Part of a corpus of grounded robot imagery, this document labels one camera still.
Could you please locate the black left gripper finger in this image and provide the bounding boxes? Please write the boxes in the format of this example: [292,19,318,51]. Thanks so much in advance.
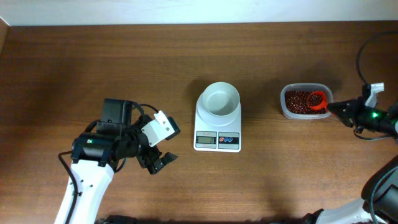
[148,160,165,174]
[160,152,178,165]

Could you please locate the orange measuring scoop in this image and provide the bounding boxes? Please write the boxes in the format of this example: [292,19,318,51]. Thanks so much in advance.
[306,91,328,111]

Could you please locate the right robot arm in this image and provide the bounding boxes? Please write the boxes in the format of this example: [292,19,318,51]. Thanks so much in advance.
[299,98,397,223]

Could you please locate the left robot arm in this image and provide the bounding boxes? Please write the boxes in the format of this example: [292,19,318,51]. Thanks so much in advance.
[55,99,180,223]

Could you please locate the white digital kitchen scale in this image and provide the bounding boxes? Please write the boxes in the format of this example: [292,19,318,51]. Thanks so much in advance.
[193,96,242,152]

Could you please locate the white bowl on scale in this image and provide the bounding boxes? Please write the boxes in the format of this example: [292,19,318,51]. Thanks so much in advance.
[202,82,240,116]

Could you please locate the red beans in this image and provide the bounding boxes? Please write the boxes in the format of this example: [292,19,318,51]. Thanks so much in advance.
[285,90,326,114]

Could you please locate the clear plastic bean container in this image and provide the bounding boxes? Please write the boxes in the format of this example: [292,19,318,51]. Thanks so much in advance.
[280,83,333,120]

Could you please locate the black object at table edge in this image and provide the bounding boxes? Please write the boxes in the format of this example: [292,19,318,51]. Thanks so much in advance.
[104,215,136,224]

